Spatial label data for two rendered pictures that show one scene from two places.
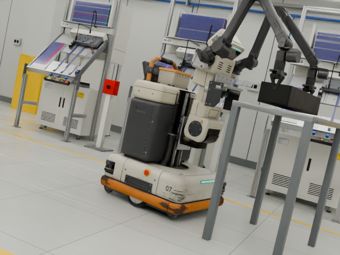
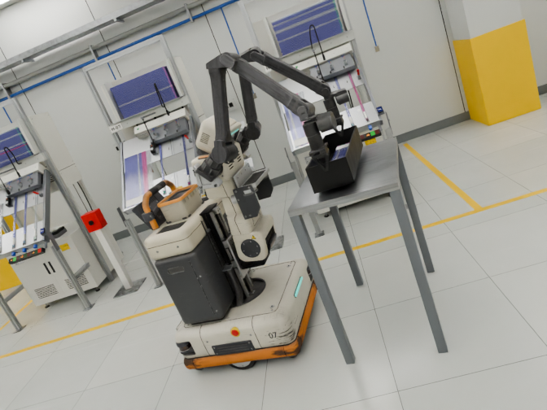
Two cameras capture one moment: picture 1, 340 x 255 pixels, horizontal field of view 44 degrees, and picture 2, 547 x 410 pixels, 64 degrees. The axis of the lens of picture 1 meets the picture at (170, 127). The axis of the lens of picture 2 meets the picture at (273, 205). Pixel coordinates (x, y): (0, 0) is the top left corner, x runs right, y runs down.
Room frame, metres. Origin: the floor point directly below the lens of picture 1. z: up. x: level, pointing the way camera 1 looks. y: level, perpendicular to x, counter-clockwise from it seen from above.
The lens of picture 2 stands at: (0.68, 0.11, 1.35)
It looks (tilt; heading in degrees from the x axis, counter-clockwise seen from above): 17 degrees down; 347
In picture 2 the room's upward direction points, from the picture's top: 22 degrees counter-clockwise
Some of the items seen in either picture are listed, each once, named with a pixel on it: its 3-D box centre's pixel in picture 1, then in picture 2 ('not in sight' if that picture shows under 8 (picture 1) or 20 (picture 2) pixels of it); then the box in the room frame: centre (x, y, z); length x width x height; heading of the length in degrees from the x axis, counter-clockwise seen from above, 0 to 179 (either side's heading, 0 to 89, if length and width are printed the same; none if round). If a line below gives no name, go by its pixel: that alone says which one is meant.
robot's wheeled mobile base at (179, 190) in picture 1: (165, 180); (250, 310); (2.92, -0.05, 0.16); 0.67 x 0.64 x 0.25; 56
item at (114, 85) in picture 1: (105, 114); (110, 250); (4.64, 0.73, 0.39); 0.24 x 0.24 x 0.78; 67
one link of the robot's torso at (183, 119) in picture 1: (201, 135); (255, 242); (2.87, -0.22, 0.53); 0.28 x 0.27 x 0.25; 146
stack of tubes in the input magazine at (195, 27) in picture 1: (202, 29); (146, 92); (4.65, -0.12, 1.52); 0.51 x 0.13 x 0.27; 67
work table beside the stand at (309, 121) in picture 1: (277, 178); (372, 244); (2.48, -0.69, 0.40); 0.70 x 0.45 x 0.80; 146
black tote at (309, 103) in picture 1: (291, 99); (337, 155); (2.49, -0.67, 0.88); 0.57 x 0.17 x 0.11; 146
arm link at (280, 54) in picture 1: (282, 56); (312, 128); (2.26, -0.51, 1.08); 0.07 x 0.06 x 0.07; 48
